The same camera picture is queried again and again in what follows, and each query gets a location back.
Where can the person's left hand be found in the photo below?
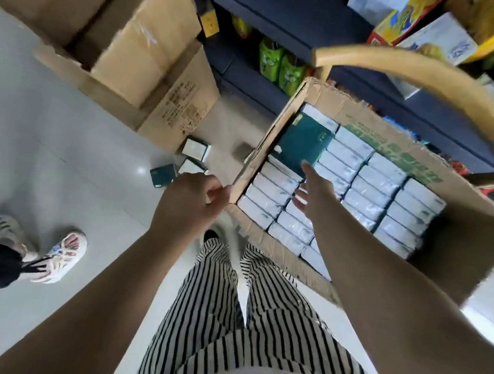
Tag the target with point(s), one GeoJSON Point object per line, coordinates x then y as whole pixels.
{"type": "Point", "coordinates": [185, 207]}

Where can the person's right hand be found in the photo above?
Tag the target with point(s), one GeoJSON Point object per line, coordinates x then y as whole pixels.
{"type": "Point", "coordinates": [320, 199]}

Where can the person's right thumb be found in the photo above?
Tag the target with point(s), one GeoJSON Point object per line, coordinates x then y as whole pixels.
{"type": "Point", "coordinates": [299, 200]}

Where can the person's left fingers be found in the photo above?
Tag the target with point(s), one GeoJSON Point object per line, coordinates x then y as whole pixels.
{"type": "Point", "coordinates": [213, 190]}

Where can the cardboard box with green print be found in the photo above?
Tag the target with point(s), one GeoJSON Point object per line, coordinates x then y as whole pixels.
{"type": "Point", "coordinates": [465, 243]}

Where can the person's right forearm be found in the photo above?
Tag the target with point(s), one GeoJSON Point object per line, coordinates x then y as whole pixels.
{"type": "Point", "coordinates": [405, 315]}

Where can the person's left forearm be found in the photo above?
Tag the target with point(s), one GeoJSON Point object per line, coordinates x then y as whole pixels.
{"type": "Point", "coordinates": [98, 305]}

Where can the small white packet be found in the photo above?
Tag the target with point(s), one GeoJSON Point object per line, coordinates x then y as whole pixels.
{"type": "Point", "coordinates": [191, 168]}
{"type": "Point", "coordinates": [195, 149]}

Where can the black shoe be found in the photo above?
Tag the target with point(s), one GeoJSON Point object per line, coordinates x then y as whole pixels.
{"type": "Point", "coordinates": [211, 235]}

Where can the small dark green packet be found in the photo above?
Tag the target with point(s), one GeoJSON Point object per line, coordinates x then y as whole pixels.
{"type": "Point", "coordinates": [162, 176]}

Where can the rows of white packets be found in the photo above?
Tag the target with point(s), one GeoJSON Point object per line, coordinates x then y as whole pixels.
{"type": "Point", "coordinates": [374, 193]}

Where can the green snack bag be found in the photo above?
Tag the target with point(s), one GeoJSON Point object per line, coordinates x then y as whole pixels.
{"type": "Point", "coordinates": [291, 76]}
{"type": "Point", "coordinates": [270, 59]}

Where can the black and white striped trousers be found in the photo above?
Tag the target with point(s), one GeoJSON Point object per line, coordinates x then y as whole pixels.
{"type": "Point", "coordinates": [232, 324]}

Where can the open empty brown cardboard box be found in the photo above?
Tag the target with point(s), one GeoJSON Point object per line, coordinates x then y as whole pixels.
{"type": "Point", "coordinates": [156, 47]}

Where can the yellow snack packet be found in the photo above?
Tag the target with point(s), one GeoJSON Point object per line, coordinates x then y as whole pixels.
{"type": "Point", "coordinates": [242, 26]}

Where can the yellow shelf tag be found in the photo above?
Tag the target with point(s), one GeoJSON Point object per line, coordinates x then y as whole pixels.
{"type": "Point", "coordinates": [209, 23]}

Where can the dark blue shelf unit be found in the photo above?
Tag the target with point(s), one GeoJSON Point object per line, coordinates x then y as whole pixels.
{"type": "Point", "coordinates": [301, 10]}

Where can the colourful red yellow box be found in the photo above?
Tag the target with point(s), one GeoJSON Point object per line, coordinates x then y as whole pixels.
{"type": "Point", "coordinates": [400, 22]}

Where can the white and blue box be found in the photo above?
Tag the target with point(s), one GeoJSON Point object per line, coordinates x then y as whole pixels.
{"type": "Point", "coordinates": [374, 2]}

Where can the white box with yellow picture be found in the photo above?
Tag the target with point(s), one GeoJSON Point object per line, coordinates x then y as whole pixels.
{"type": "Point", "coordinates": [442, 42]}

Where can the large yellow package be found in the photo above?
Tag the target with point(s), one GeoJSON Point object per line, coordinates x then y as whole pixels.
{"type": "Point", "coordinates": [493, 21]}

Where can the tan curved wooden rail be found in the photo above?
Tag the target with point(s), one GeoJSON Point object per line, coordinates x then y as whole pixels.
{"type": "Point", "coordinates": [468, 91]}

